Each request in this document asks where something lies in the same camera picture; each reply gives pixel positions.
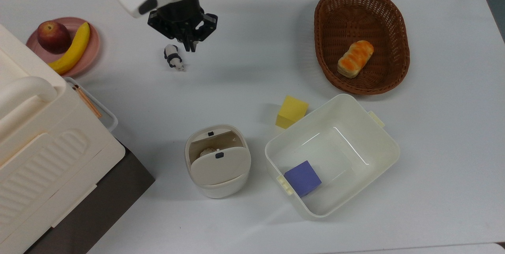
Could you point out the orange pencil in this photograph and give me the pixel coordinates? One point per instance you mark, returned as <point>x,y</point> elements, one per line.
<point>87,102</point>

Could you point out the dark brown base board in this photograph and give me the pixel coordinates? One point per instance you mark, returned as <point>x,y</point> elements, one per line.
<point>106,202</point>

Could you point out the pink plate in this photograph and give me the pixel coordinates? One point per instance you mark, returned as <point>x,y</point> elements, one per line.
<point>90,51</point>

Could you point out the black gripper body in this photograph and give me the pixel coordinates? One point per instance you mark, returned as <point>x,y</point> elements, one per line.
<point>178,15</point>

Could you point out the white lidded trash can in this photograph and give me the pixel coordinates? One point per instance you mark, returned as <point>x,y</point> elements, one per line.
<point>217,167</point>

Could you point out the crumpled paper trash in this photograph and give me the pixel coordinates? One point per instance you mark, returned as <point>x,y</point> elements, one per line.
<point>207,152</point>

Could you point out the yellow banana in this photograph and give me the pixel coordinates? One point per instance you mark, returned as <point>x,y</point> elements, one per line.
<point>77,47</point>

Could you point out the toy bread loaf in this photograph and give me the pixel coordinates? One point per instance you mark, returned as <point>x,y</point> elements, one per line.
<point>355,58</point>

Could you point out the red apple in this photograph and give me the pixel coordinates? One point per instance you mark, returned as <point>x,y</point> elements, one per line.
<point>53,37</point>

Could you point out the purple cube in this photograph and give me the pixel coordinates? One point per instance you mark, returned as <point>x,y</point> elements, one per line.
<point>303,178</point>

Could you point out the yellow cube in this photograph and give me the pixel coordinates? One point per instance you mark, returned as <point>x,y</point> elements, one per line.
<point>291,111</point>

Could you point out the small panda figurine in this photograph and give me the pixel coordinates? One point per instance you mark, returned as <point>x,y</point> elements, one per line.
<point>173,56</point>

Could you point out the brown wicker basket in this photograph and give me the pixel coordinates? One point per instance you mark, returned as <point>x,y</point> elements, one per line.
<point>361,13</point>

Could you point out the white plastic bin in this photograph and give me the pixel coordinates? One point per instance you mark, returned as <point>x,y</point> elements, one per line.
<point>355,127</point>

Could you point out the clear plastic tray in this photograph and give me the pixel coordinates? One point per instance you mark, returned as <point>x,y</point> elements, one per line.
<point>106,114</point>

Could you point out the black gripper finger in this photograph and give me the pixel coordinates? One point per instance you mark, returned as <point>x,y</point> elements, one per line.
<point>193,45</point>
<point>186,44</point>

